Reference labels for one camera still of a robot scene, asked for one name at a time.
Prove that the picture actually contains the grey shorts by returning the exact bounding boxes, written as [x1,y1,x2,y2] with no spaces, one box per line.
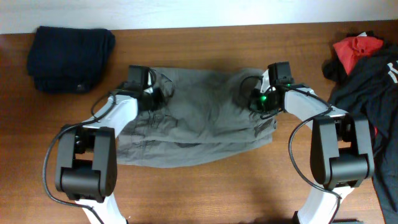
[117,67,277,168]

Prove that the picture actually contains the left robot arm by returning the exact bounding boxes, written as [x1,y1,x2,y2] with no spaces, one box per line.
[55,83,164,223]

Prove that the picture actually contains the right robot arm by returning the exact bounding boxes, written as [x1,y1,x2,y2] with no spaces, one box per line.
[249,83,374,224]

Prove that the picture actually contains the red garment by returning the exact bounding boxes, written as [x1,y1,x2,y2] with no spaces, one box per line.
[333,36,384,75]

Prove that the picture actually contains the black printed t-shirt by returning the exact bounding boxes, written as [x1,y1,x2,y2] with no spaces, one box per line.
[322,31,397,223]

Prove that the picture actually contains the folded navy blue garment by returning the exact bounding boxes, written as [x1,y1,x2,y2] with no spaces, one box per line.
[27,26,116,93]

